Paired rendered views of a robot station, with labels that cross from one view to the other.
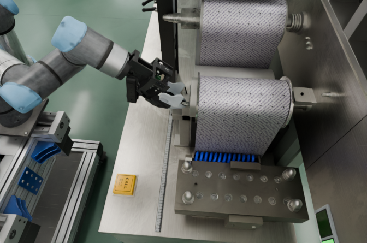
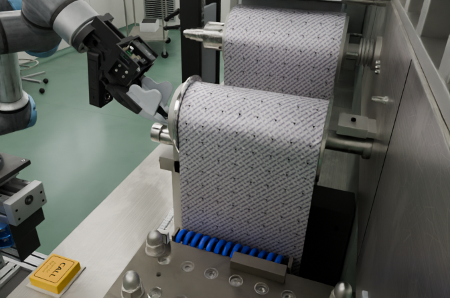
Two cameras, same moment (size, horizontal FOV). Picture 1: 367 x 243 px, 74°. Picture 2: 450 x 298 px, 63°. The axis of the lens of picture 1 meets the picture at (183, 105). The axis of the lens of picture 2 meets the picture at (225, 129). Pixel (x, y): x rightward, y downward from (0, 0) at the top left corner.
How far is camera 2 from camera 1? 39 cm
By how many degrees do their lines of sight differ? 29
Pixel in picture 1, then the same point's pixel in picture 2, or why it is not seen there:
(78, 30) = not seen: outside the picture
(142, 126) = (130, 205)
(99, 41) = not seen: outside the picture
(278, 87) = (311, 100)
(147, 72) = (113, 41)
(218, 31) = (246, 43)
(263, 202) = not seen: outside the picture
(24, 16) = (75, 110)
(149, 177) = (102, 274)
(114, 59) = (73, 12)
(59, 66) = (11, 21)
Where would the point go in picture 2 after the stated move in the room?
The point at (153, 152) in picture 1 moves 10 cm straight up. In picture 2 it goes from (128, 242) to (123, 209)
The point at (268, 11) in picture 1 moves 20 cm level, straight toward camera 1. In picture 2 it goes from (318, 21) to (267, 40)
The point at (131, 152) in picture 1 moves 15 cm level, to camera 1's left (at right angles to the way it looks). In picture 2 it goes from (94, 234) to (40, 221)
